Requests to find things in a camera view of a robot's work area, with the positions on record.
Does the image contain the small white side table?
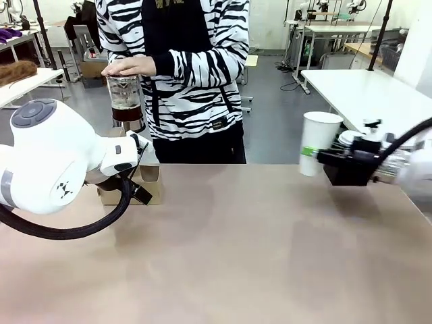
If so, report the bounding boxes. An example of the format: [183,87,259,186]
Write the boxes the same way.
[242,54,259,85]

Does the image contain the large white table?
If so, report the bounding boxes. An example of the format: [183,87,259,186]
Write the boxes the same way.
[300,69,432,142]

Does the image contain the person's left hand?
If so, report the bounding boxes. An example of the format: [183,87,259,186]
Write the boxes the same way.
[101,55,157,77]

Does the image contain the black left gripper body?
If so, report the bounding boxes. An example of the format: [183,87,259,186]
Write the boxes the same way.
[84,169,131,193]

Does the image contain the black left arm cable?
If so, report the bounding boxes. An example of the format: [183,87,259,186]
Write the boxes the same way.
[0,177,136,241]

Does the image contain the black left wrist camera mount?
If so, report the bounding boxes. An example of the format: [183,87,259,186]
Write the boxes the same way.
[129,182,153,206]

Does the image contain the white table with brown fur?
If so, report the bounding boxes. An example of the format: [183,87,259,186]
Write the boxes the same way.
[0,68,65,109]

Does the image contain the white background workbench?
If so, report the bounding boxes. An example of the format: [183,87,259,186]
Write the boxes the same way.
[283,19,372,95]

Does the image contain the grey wire basket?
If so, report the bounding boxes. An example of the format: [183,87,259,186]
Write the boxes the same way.
[379,28,409,72]

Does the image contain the person's right forearm zebra sleeve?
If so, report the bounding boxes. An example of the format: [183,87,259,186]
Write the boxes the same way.
[101,33,144,65]

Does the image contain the person's left forearm zebra sleeve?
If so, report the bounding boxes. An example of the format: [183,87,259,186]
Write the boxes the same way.
[167,47,250,85]

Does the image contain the brown furry object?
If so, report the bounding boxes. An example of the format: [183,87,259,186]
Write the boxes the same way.
[0,59,38,87]

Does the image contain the brown cardboard cup carrier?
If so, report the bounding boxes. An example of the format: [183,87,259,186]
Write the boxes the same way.
[97,126,162,206]

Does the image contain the purple cloth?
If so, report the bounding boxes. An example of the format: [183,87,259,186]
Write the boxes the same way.
[0,28,22,45]

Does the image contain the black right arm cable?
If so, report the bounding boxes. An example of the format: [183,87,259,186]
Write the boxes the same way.
[371,117,432,180]

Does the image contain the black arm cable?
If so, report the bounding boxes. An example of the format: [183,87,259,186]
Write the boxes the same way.
[371,117,432,180]
[0,177,136,241]

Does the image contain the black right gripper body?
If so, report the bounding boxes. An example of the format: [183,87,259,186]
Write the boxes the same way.
[317,138,386,188]

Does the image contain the black stand pole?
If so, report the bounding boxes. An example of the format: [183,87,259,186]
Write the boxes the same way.
[367,0,394,72]
[32,0,59,71]

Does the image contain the black floor cable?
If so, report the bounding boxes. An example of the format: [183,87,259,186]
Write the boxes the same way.
[275,60,306,92]

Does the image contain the person in zebra striped jacket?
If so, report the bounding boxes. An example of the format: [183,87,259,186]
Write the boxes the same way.
[95,0,251,165]

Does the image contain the white paper cup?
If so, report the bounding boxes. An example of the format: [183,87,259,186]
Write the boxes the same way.
[299,111,344,178]

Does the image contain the glass french press with coffee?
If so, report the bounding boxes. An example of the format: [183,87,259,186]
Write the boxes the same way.
[106,73,146,133]

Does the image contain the stack of white cup lids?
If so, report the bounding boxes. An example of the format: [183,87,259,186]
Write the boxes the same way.
[337,130,366,148]

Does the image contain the brown cardboard box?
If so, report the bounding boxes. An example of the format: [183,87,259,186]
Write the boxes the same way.
[82,50,109,89]

